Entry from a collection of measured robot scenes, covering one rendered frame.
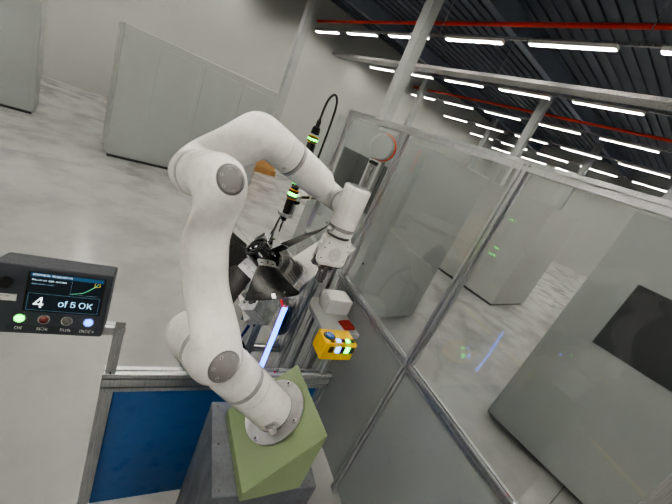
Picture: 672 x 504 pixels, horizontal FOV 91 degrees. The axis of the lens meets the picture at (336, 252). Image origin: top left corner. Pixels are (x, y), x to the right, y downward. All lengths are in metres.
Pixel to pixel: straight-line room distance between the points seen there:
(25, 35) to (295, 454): 7.91
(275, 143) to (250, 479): 0.86
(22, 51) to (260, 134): 7.63
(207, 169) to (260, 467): 0.78
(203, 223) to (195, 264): 0.09
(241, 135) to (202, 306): 0.37
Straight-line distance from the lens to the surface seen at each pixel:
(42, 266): 1.18
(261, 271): 1.53
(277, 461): 1.05
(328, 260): 1.03
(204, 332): 0.75
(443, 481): 1.70
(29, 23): 8.24
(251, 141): 0.75
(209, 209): 0.66
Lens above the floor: 1.87
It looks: 19 degrees down
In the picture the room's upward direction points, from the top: 24 degrees clockwise
